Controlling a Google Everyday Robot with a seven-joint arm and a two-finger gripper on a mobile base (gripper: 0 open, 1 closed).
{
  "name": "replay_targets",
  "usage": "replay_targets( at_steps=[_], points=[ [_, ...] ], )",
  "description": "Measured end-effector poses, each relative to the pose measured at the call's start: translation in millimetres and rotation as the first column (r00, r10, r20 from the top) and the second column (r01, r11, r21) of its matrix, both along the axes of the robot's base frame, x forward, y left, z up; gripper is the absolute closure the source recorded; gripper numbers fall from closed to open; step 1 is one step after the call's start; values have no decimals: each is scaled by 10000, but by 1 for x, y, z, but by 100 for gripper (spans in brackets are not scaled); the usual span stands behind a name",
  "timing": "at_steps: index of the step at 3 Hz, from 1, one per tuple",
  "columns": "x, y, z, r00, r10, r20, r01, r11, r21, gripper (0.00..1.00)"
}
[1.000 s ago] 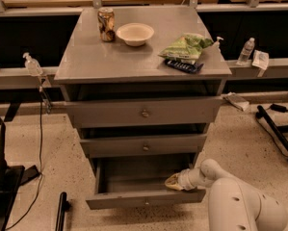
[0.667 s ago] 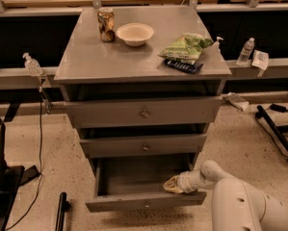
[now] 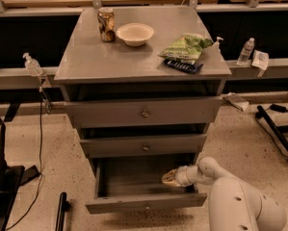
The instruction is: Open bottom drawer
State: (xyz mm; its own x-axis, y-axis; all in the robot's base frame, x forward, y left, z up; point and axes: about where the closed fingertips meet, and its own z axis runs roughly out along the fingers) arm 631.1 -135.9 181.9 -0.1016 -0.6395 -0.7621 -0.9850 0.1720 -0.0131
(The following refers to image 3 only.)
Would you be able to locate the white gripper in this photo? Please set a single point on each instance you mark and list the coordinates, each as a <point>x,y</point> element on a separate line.
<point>181,176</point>

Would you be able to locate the grey bottom drawer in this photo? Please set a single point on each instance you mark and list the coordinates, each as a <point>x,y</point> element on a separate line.
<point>124,184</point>

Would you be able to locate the grey drawer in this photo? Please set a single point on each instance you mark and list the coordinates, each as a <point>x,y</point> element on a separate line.
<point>124,184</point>
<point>143,112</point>
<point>145,145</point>

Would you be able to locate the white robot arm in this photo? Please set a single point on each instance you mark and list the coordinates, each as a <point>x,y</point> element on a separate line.
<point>234,205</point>

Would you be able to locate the grey middle drawer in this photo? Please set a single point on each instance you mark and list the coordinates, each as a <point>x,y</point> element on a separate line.
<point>145,145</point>

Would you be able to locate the grey top drawer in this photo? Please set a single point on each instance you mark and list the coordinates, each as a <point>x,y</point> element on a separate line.
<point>143,112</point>

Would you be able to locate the grey drawer cabinet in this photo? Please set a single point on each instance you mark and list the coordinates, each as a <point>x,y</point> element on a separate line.
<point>94,70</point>

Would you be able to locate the black bar on floor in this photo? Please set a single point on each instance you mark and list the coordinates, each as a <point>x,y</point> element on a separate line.
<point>63,207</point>

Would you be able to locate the dark blue snack bar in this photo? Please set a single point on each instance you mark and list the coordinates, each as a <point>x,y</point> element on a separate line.
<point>186,68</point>

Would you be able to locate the black stand leg right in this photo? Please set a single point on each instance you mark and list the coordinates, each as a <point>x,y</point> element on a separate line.
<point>279,131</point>

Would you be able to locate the black power adapter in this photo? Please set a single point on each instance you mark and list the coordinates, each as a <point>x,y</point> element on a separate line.
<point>278,108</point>

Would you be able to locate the green chip bag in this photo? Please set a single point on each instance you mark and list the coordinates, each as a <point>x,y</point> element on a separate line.
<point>186,49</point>

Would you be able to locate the small pump bottle behind cabinet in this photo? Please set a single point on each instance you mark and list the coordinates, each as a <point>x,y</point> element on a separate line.
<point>217,43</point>

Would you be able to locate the white bowl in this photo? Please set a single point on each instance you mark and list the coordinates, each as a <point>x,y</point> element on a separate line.
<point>135,34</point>

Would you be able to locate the white paper packet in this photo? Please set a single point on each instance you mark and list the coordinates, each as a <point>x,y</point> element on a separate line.
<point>260,59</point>

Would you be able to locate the clear plastic water bottle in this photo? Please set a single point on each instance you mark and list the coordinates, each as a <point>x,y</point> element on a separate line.
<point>245,52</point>

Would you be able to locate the black stand base left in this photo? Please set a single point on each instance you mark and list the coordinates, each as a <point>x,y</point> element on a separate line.
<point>11,178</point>

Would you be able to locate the patterned drink can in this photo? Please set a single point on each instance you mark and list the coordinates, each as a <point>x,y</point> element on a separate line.
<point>106,24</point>

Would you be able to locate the clear sanitizer pump bottle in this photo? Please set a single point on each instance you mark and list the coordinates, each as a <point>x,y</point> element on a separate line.
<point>32,65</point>

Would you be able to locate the wrapped packet on rail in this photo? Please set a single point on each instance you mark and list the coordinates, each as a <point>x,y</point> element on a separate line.
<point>237,101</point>

